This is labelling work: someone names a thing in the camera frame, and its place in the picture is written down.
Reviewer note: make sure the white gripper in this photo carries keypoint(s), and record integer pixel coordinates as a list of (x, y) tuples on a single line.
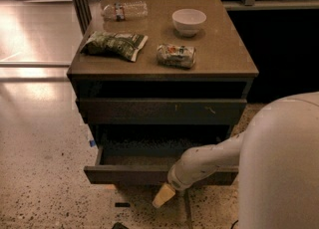
[(175, 178)]

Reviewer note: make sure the drawer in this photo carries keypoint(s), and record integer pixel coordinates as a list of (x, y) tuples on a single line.
[(121, 168), (161, 111)]

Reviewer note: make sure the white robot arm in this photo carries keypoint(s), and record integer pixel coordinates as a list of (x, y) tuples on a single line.
[(278, 160)]

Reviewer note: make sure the top drawer front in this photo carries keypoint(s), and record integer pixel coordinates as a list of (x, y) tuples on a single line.
[(161, 111)]

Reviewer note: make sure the brown drawer cabinet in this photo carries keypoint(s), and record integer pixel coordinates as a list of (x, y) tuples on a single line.
[(223, 69)]

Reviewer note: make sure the dark object bottom edge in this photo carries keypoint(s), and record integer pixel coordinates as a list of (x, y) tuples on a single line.
[(119, 225)]

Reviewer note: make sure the crushed drink can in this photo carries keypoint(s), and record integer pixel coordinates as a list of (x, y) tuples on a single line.
[(176, 56)]

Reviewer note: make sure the green chip bag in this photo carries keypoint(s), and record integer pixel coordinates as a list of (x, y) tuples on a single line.
[(125, 45)]

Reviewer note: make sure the white ceramic bowl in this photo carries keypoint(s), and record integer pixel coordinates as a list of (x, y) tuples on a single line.
[(188, 22)]

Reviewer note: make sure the clear plastic water bottle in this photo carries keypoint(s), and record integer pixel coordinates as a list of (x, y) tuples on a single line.
[(125, 11)]

